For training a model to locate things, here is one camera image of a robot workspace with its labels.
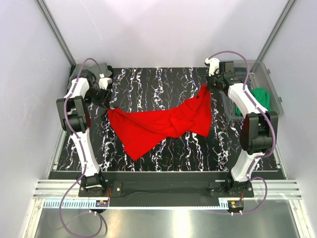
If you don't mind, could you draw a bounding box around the white slotted cable duct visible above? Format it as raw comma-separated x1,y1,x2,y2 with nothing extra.
44,199,229,210

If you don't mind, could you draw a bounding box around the right aluminium corner post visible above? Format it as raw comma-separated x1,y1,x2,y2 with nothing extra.
256,0,297,61

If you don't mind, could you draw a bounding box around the aluminium corner post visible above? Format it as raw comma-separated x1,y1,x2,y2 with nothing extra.
35,0,76,65
256,0,297,61

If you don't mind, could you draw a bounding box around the green t shirt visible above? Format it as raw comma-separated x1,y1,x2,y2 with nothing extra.
228,85,271,117

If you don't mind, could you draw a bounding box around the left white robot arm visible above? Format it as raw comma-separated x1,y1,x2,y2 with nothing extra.
56,67,113,196

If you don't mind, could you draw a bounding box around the aluminium frame rail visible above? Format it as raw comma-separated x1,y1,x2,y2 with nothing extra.
34,179,302,200

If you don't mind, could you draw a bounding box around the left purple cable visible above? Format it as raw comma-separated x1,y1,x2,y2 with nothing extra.
60,58,107,236

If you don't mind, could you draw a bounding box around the red t shirt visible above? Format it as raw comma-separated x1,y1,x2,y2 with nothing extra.
107,84,212,161

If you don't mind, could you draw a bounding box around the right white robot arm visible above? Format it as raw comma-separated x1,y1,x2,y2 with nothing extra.
205,58,278,198

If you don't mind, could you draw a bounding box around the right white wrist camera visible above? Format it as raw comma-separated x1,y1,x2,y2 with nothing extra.
205,58,220,76

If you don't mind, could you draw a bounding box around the folded black t shirt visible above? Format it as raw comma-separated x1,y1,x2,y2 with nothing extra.
67,63,113,101

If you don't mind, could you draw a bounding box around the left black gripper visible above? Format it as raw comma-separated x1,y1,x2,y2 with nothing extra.
86,86,110,110

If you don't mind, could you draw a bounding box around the left aluminium corner post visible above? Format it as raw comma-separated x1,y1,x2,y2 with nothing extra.
35,0,76,65

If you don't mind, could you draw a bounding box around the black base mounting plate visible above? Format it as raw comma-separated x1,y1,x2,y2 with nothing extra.
78,171,254,208

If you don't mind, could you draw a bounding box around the clear plastic bin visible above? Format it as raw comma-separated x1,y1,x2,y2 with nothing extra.
220,60,284,122

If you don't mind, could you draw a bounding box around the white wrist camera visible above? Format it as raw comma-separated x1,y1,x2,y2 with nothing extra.
98,73,112,90
205,58,220,76

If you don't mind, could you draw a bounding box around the folded grey t shirt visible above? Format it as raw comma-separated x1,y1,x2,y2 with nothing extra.
67,63,113,91

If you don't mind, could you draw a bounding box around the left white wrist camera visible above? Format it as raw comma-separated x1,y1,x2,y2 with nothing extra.
98,73,112,90

